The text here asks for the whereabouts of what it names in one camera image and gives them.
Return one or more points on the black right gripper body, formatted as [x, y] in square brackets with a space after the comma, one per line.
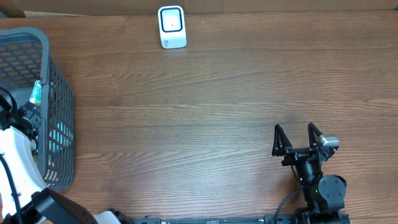
[295, 155]

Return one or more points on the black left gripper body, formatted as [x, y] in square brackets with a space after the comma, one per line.
[33, 116]

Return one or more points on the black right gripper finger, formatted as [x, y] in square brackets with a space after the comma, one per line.
[314, 135]
[281, 145]

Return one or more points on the teal snack packet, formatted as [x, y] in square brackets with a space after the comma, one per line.
[36, 94]

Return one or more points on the teal white small packet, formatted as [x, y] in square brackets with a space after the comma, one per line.
[61, 137]

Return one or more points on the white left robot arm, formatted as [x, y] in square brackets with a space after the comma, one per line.
[25, 198]

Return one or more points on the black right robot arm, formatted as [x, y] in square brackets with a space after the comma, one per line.
[324, 195]

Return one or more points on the white barcode scanner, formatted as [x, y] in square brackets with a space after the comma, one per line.
[172, 28]

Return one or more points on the grey plastic mesh basket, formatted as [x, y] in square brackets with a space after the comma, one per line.
[25, 58]

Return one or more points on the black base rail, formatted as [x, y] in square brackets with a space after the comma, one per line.
[202, 221]

